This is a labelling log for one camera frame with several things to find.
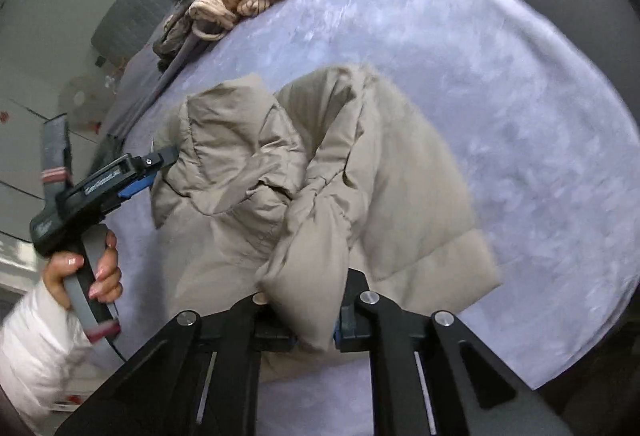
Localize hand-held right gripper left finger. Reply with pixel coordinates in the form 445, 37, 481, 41
55, 292, 296, 436

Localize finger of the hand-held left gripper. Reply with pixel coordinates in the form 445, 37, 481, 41
142, 145, 180, 173
119, 175, 154, 203

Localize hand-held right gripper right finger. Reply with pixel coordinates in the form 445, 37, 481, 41
332, 268, 576, 436

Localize beige puffer jacket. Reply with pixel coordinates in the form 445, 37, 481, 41
150, 63, 504, 385

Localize person's left forearm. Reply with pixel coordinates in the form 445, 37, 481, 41
0, 283, 97, 436

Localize person's left hand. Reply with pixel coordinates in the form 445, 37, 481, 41
42, 230, 124, 312

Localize purple plush blanket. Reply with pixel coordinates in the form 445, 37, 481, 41
75, 0, 629, 436

